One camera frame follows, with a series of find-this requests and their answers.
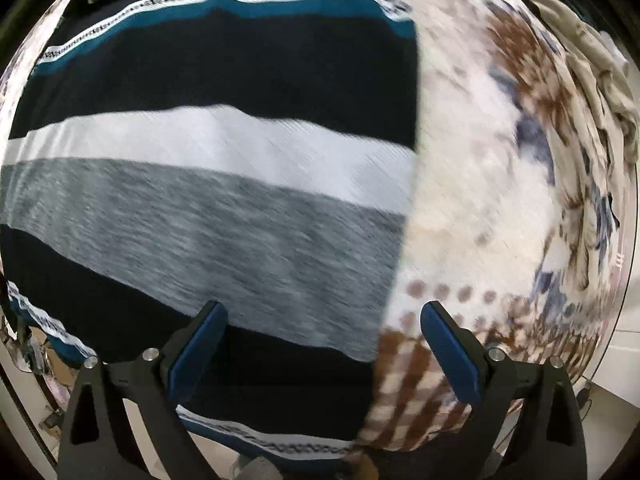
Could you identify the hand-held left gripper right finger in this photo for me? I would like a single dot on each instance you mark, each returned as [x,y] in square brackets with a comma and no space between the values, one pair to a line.
[452,355]

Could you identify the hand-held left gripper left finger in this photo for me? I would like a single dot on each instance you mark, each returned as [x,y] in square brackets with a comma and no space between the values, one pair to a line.
[197,350]

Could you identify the dark striped knit shirt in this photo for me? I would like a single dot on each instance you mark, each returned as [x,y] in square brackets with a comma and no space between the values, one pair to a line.
[200,210]

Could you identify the floral printed blanket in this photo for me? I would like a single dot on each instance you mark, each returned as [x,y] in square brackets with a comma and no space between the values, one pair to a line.
[475,185]

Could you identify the beige crumpled cloth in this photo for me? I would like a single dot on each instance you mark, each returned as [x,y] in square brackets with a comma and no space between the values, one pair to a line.
[590,60]

